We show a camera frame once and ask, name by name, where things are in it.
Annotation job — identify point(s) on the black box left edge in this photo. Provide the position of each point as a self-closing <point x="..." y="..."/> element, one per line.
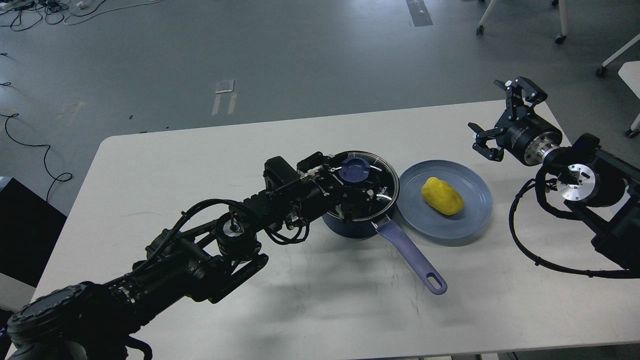
<point x="29" y="231"/>

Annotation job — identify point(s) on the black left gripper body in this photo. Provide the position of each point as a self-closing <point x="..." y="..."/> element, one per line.
<point x="322" y="189"/>

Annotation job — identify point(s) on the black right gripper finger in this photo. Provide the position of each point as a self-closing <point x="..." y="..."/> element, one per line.
<point x="522" y="95"/>
<point x="483" y="137"/>

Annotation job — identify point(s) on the white chair leg with caster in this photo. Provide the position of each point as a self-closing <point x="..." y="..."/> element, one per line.
<point x="563" y="13"/>

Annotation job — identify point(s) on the glass lid blue knob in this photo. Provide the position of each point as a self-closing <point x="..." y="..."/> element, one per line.
<point x="390" y="192"/>

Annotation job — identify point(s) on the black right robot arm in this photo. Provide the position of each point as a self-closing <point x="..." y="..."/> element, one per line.
<point x="581" y="182"/>

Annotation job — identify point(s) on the dark blue saucepan purple handle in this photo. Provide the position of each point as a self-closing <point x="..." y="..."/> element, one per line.
<point x="391" y="231"/>

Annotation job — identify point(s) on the white furniture right edge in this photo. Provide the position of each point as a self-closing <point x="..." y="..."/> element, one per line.
<point x="629" y="72"/>

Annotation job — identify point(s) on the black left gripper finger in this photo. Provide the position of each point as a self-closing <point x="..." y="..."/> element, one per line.
<point x="356" y="204"/>
<point x="361" y="169"/>

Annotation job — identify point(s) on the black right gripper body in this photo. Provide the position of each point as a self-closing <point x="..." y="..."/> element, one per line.
<point x="523" y="135"/>

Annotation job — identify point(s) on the blue plate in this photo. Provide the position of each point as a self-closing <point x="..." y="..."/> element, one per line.
<point x="426" y="220"/>

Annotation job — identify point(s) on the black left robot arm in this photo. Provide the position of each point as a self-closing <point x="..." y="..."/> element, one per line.
<point x="211" y="250"/>

